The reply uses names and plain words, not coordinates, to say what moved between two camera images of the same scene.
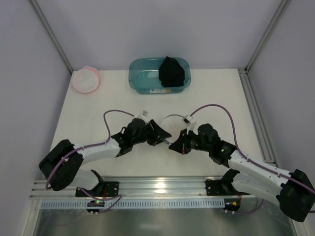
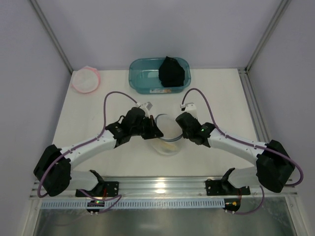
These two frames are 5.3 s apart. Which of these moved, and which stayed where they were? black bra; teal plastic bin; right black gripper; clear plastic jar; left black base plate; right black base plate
Moved: clear plastic jar; right black gripper
Stayed: black bra; teal plastic bin; right black base plate; left black base plate
